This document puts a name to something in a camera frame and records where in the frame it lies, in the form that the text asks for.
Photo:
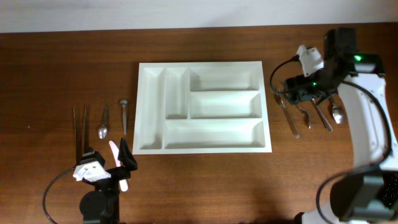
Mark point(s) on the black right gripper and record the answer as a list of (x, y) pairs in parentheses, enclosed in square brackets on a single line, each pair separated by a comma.
[(299, 82)]

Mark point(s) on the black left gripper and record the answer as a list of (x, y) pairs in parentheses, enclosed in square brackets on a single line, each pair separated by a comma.
[(127, 160)]

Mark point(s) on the large steel fork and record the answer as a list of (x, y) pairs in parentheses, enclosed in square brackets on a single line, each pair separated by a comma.
[(280, 102)]

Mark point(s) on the small steel fork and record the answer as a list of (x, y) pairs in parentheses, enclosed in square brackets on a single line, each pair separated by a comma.
[(305, 115)]

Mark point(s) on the steel tablespoon long handle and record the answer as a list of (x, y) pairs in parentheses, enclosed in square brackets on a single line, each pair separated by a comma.
[(326, 124)]

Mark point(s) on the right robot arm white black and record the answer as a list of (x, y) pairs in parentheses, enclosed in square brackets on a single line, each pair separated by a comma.
[(368, 192)]

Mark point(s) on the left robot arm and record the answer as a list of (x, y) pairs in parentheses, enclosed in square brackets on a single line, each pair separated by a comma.
[(102, 204)]

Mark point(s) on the small steel spoon left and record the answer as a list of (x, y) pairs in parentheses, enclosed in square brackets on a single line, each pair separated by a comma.
[(103, 129)]

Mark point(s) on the white plastic knife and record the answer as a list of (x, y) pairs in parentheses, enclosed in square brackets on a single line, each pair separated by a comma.
[(124, 186)]

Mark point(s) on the right steel knife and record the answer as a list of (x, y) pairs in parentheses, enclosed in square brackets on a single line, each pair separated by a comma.
[(85, 129)]

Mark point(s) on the small steel measuring spoon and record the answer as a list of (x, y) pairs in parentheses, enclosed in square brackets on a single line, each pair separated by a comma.
[(124, 104)]

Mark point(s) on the white plastic cutlery tray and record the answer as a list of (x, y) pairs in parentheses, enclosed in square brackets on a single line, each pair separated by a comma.
[(201, 107)]

